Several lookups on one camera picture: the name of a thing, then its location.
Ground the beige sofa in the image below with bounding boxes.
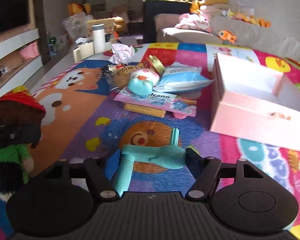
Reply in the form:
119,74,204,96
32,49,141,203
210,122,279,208
154,14,300,61

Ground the pink cardboard box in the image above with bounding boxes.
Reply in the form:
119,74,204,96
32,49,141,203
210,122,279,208
210,53,300,151

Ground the colourful cartoon play mat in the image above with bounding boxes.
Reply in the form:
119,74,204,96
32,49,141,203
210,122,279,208
0,42,300,240

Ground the pink patterned blanket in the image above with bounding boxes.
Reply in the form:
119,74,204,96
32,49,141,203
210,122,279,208
174,14,212,33

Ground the pink teal lucky cat toy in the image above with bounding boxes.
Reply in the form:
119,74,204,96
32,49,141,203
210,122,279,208
127,69,160,96

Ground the orange clownfish plush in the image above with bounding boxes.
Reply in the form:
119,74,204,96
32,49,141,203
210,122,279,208
218,30,237,44

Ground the white thermos bottle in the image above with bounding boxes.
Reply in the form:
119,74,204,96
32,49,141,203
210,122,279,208
92,24,106,54

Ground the blue wet wipes pack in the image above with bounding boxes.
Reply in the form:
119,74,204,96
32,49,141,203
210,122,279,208
153,64,214,93

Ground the gold crown toy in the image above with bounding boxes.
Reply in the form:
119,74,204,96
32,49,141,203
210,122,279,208
147,55,165,76

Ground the pink volcano toy package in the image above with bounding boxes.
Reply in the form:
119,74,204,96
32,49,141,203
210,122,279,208
114,87,197,118

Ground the packaged bread bun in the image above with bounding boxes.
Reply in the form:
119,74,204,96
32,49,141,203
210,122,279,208
101,63,145,89

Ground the wooden biscuit block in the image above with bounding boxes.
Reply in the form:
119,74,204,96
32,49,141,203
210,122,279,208
123,103,166,118

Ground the teal plastic toy stand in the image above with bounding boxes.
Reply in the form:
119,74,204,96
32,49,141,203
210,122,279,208
113,128,186,196

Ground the crumpled white pink cloth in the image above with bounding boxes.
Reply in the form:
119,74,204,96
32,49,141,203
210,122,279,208
109,43,135,64

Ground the white desk organiser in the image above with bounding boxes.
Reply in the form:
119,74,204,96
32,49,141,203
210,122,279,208
72,37,95,63

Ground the yarn doll red hat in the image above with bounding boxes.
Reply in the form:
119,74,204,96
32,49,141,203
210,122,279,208
0,86,46,202

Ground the yellow plush toy pile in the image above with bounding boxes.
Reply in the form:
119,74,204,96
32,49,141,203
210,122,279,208
221,9,271,28

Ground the white media shelf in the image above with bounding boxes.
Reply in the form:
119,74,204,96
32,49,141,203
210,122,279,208
0,25,43,97

